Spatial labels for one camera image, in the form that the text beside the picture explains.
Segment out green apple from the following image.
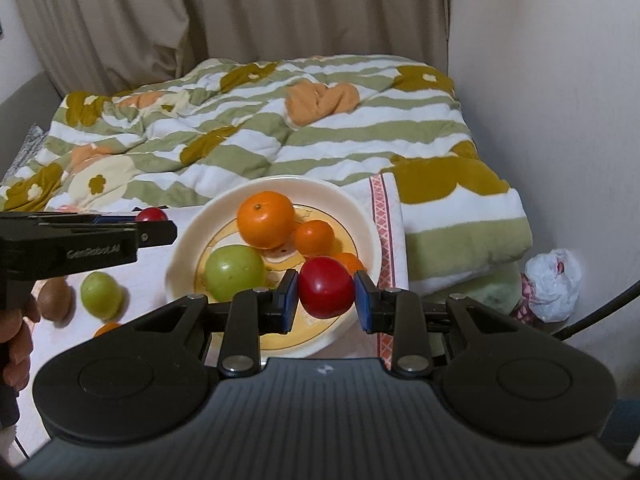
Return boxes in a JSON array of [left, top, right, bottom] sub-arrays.
[[80, 271, 124, 321], [202, 244, 267, 302]]

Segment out pink floral quilted mat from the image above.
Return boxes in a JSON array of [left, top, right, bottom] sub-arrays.
[[0, 172, 411, 456]]

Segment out brown kiwi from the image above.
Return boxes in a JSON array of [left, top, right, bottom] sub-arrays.
[[39, 277, 73, 322]]

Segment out cream cartoon print bowl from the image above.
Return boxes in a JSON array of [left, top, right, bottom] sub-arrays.
[[165, 175, 383, 359]]

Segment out beige curtain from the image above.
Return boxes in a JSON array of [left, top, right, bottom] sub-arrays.
[[10, 0, 211, 98], [175, 0, 451, 68]]

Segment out grey upholstered headboard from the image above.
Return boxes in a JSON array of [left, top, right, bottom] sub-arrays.
[[0, 72, 63, 176]]

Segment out small mandarin orange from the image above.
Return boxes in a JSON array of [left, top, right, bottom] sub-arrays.
[[332, 252, 366, 273], [293, 220, 335, 257]]

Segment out white plastic bag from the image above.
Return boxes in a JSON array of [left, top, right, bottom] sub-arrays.
[[522, 248, 583, 324]]

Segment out green striped floral blanket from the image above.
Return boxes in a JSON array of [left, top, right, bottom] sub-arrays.
[[0, 55, 533, 281]]

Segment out black cable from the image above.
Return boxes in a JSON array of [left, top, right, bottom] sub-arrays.
[[562, 280, 640, 341]]

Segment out grey patterned pillow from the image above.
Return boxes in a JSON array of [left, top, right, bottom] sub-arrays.
[[10, 124, 48, 171]]

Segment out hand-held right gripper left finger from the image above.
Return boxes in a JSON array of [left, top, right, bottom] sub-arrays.
[[120, 269, 300, 378]]

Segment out person's left hand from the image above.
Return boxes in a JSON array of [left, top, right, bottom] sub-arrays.
[[0, 291, 42, 392]]

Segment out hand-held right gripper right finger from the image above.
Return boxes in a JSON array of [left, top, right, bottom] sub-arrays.
[[353, 269, 521, 378]]

